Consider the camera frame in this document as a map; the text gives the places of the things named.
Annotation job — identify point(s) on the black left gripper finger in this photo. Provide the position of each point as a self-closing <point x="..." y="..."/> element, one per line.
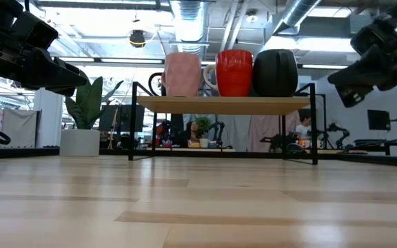
<point x="53" y="74"/>
<point x="68" y="89"/>

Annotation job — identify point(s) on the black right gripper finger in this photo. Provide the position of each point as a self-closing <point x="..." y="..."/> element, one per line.
<point x="360" y="74"/>
<point x="353" y="94"/>

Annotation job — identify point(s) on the round black mug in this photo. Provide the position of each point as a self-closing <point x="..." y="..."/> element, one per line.
<point x="275" y="73"/>

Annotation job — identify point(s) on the pink faceted mug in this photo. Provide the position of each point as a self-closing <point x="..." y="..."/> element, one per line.
<point x="183" y="74"/>

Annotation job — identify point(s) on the snake plant in white pot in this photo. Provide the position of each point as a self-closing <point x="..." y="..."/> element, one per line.
<point x="79" y="141"/>

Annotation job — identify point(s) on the person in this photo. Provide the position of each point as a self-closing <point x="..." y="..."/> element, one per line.
<point x="192" y="132"/>
<point x="303" y="128"/>

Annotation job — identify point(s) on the grey fabric board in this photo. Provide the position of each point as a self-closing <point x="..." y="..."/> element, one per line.
<point x="21" y="127"/>

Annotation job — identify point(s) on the black background monitor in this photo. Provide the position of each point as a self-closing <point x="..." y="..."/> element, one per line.
<point x="122" y="117"/>

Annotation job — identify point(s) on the pink hanging cloth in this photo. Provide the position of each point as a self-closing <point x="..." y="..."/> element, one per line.
<point x="264" y="132"/>

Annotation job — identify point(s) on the white hanging cloth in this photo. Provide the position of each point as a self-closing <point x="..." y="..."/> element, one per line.
<point x="234" y="132"/>

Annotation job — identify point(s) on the wooden shelf with black legs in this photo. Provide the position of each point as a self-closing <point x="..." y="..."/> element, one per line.
<point x="219" y="105"/>

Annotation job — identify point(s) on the small background potted plant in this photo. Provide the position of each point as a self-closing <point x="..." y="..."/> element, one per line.
<point x="203" y="132"/>

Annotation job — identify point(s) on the wall-side black monitor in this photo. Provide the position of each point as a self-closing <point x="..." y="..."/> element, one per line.
<point x="378" y="119"/>

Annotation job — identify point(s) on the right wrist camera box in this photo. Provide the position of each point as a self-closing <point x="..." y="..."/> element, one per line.
<point x="367" y="38"/>

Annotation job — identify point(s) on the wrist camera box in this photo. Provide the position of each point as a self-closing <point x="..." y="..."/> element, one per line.
<point x="36" y="32"/>
<point x="367" y="38"/>

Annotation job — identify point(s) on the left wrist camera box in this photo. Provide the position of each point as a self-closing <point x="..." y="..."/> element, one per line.
<point x="36" y="32"/>

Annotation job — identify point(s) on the black aluminium table frame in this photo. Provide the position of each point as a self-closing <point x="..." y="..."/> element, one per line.
<point x="29" y="151"/>

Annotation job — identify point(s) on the black overhead camera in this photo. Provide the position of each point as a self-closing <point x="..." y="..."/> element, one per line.
<point x="137" y="38"/>

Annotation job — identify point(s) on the silver smooth ventilation duct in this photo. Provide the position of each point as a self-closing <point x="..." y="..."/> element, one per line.
<point x="296" y="12"/>

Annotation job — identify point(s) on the silver ribbed ventilation duct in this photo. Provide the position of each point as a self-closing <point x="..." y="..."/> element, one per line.
<point x="189" y="24"/>

